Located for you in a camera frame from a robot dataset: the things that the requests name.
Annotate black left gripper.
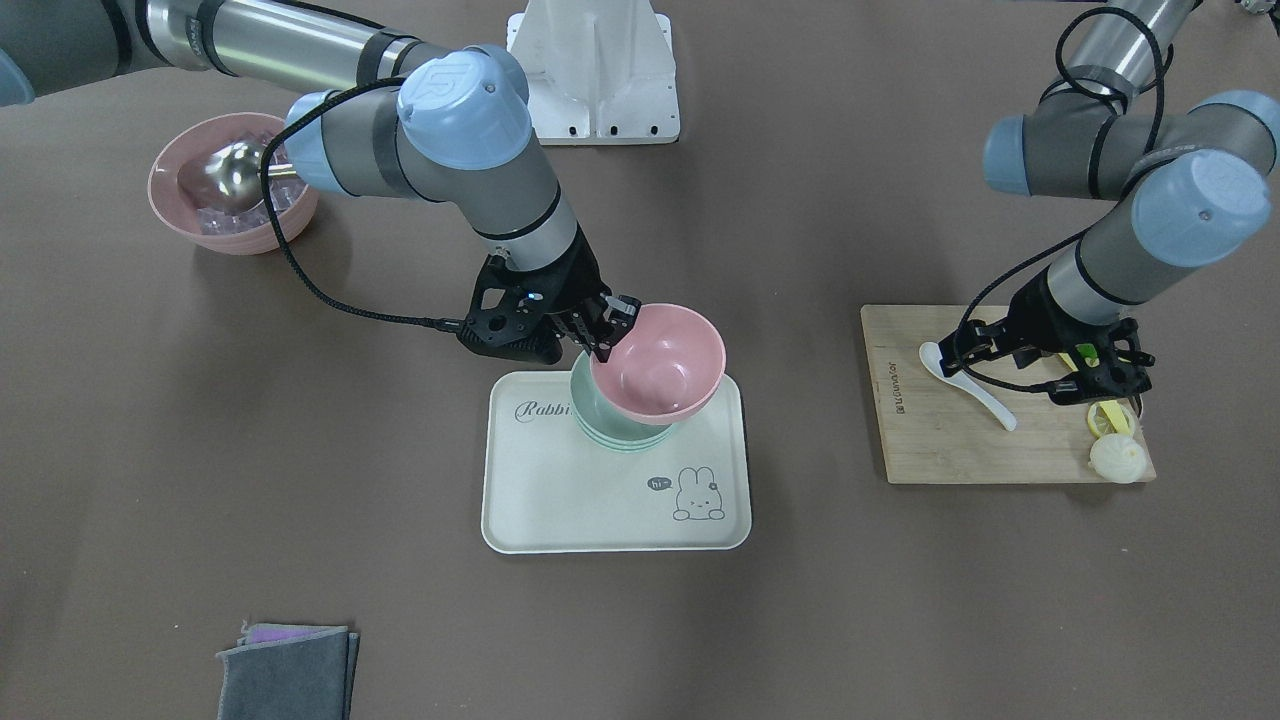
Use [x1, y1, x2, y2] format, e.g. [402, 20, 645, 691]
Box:
[938, 272, 1155, 405]

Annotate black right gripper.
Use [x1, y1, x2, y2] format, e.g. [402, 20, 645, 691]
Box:
[458, 232, 643, 363]

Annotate small pink bowl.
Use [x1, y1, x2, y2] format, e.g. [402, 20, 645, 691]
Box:
[589, 304, 727, 425]

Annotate white ceramic spoon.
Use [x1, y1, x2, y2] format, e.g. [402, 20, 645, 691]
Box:
[918, 342, 1018, 432]

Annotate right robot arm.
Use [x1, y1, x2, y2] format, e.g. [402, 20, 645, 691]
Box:
[1, 1, 643, 365]

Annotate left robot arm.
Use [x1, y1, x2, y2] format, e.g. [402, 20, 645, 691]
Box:
[937, 1, 1277, 405]

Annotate large pink bowl with ice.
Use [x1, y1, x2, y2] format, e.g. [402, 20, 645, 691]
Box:
[147, 111, 319, 255]

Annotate white onion half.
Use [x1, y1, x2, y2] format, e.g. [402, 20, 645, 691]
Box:
[1088, 433, 1149, 484]

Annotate stacked green bowls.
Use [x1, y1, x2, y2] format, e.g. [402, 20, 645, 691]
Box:
[570, 352, 675, 454]

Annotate cream rabbit tray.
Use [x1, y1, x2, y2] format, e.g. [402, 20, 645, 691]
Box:
[480, 372, 753, 553]

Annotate bamboo cutting board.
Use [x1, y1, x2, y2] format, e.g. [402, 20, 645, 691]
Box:
[860, 304, 1116, 484]

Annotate metal scoop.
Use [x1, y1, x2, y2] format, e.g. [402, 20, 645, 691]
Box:
[175, 140, 300, 215]

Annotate grey folded cloth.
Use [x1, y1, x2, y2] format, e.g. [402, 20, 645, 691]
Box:
[216, 628, 360, 719]

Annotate purple cloth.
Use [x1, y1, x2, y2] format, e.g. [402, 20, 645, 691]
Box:
[237, 623, 348, 646]

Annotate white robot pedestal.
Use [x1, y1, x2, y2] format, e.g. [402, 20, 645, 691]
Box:
[506, 1, 682, 147]

